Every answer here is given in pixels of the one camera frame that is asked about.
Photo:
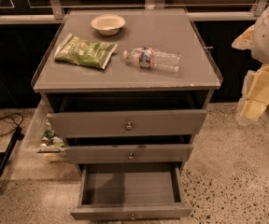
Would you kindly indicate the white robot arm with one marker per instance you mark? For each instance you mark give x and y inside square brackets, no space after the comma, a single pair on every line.
[256,39]

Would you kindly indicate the grey drawer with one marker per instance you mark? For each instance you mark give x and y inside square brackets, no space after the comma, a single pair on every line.
[126,123]
[130,191]
[129,153]

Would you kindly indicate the black floor stand bar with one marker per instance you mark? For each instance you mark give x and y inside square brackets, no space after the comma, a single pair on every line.
[17,135]

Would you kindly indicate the grey three-drawer cabinet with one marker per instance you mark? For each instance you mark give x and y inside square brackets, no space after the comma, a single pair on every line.
[66,87]

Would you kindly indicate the grey middle drawer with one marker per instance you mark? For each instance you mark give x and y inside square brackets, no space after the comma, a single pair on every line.
[129,153]

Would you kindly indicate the grey top drawer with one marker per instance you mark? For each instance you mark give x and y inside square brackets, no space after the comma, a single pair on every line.
[126,123]

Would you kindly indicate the clear plastic storage bin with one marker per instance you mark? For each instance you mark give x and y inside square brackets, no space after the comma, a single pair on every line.
[39,137]

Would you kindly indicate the green chip bag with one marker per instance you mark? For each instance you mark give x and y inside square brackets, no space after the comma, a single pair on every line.
[80,51]

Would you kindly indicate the white paper bowl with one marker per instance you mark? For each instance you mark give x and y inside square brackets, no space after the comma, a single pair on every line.
[108,24]

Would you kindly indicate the padded gripper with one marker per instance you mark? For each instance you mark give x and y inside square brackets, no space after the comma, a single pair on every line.
[254,96]

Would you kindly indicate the clear plastic water bottle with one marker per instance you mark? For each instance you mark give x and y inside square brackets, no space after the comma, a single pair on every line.
[153,59]

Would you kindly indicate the grey bottom drawer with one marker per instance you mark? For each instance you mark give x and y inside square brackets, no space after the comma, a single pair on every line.
[130,191]

